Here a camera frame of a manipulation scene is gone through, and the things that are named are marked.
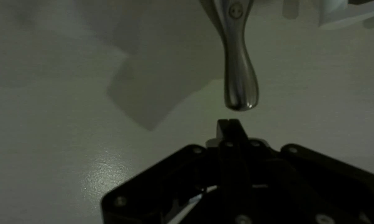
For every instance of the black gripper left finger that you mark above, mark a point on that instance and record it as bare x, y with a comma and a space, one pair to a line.
169, 187

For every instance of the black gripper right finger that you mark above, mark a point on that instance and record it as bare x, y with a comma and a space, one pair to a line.
311, 187

